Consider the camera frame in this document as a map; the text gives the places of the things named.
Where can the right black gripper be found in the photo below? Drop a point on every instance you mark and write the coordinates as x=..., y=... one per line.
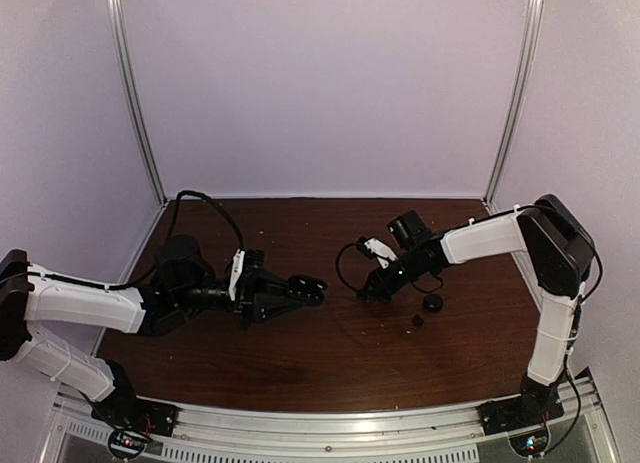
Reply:
x=379, y=281

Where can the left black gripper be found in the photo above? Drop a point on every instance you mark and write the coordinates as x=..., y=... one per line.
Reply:
x=255, y=294

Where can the black earbud charging case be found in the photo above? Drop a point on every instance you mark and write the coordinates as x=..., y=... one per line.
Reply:
x=313, y=296

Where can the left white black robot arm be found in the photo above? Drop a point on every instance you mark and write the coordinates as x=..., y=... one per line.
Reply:
x=181, y=285

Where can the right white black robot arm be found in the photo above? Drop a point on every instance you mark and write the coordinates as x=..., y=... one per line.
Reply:
x=561, y=254

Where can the round black disc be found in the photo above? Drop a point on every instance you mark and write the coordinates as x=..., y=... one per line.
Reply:
x=433, y=303

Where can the left circuit board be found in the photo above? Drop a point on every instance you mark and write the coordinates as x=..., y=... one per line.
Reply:
x=124, y=444

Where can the circuit board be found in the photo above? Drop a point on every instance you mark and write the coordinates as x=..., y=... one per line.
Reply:
x=124, y=444
x=530, y=444

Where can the right circuit board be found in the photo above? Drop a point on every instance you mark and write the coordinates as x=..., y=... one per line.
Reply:
x=530, y=444

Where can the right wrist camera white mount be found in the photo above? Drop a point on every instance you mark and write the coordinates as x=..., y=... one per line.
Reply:
x=373, y=248

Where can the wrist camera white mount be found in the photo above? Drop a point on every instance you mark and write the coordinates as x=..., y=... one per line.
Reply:
x=373, y=248
x=243, y=264

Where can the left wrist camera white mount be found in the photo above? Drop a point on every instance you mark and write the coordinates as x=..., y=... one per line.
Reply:
x=243, y=264

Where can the aluminium front rail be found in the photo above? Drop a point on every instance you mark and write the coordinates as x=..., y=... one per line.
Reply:
x=449, y=433

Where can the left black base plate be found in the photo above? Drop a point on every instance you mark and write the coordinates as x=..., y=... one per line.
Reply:
x=146, y=417

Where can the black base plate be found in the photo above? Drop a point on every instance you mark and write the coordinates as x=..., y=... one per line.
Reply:
x=498, y=416
x=146, y=417

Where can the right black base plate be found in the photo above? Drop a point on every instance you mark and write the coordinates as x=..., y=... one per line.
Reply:
x=498, y=416

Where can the right aluminium frame post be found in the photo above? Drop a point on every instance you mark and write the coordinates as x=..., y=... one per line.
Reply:
x=529, y=42

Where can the aluminium frame post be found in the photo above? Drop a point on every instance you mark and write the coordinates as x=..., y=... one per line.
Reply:
x=133, y=102
x=529, y=42

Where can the left aluminium frame post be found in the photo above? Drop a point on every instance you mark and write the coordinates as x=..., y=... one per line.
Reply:
x=133, y=102

